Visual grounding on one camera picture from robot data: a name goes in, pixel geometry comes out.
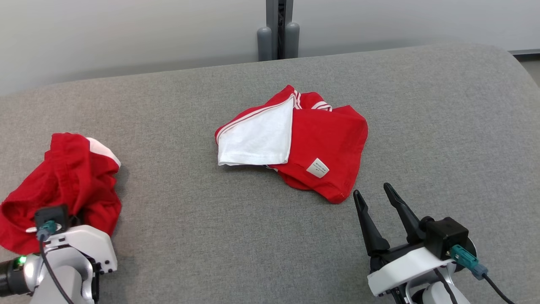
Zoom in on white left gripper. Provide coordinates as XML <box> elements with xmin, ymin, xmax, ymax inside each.
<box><xmin>25</xmin><ymin>225</ymin><xmax>118</xmax><ymax>275</ymax></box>

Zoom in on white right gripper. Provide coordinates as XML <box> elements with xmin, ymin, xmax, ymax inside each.
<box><xmin>353</xmin><ymin>182</ymin><xmax>454</xmax><ymax>297</ymax></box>

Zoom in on red white-striped shorts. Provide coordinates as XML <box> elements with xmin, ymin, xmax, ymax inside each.
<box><xmin>0</xmin><ymin>132</ymin><xmax>123</xmax><ymax>255</ymax></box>

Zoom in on red white basketball jersey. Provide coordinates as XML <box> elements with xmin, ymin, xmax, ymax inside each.
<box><xmin>214</xmin><ymin>84</ymin><xmax>369</xmax><ymax>205</ymax></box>

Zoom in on black right cable teal plug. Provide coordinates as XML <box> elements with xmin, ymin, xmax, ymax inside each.
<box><xmin>449</xmin><ymin>244</ymin><xmax>516</xmax><ymax>304</ymax></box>

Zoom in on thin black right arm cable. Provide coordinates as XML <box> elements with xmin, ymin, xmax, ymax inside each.
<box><xmin>434</xmin><ymin>268</ymin><xmax>459</xmax><ymax>304</ymax></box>

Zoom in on grey cylindrical post bumper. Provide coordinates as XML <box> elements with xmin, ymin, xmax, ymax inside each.
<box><xmin>257</xmin><ymin>27</ymin><xmax>273</xmax><ymax>62</ymax></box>
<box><xmin>284</xmin><ymin>22</ymin><xmax>300</xmax><ymax>59</ymax></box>

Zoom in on grey metal partition post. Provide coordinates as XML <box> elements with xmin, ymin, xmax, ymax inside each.
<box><xmin>266</xmin><ymin>0</ymin><xmax>294</xmax><ymax>60</ymax></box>

